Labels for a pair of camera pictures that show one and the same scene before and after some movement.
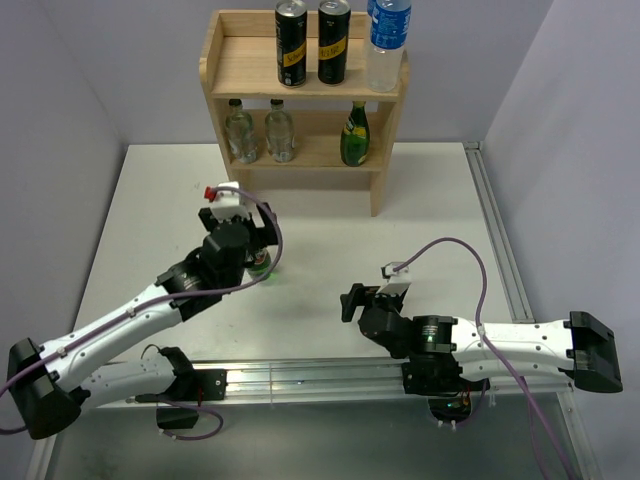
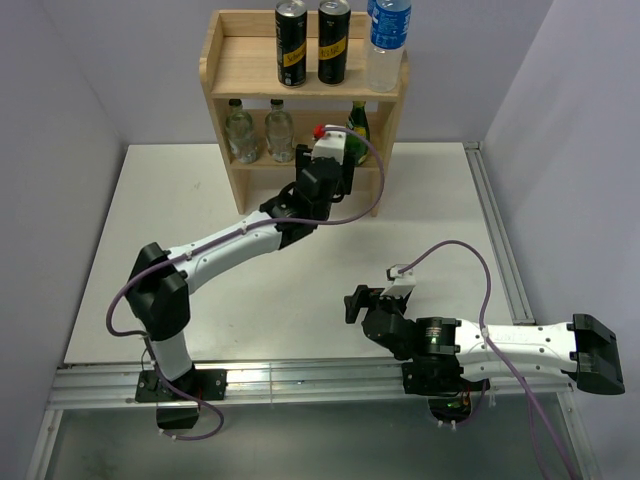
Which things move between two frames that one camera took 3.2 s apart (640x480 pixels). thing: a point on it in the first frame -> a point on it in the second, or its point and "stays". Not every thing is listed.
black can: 291,18 stays
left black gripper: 271,232 -> 346,177
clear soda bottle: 279,129 stays
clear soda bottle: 240,132 stays
